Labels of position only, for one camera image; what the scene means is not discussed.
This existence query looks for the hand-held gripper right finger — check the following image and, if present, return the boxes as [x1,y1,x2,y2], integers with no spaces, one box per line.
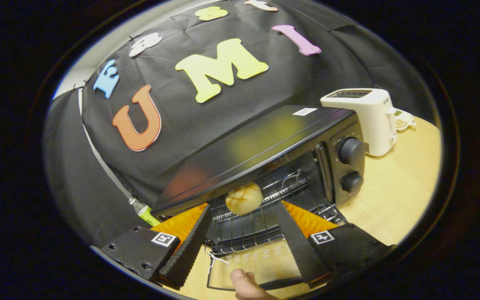
[272,200,395,289]

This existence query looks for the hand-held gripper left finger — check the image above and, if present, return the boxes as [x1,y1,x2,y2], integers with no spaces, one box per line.
[91,203,212,291]

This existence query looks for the round golden bread bun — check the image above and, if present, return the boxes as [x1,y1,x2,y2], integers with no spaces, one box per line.
[225,182,264,216]

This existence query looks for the black toaster oven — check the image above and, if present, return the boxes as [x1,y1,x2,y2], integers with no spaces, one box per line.
[150,105,366,291]

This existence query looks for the white pop-up toaster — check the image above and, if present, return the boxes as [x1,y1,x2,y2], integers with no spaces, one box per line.
[320,88,398,157]

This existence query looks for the green label plastic bottle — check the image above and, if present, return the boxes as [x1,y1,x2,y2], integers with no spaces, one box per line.
[128,197,161,227]

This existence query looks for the small white dish with seeds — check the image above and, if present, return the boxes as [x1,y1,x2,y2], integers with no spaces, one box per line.
[393,109,417,132]

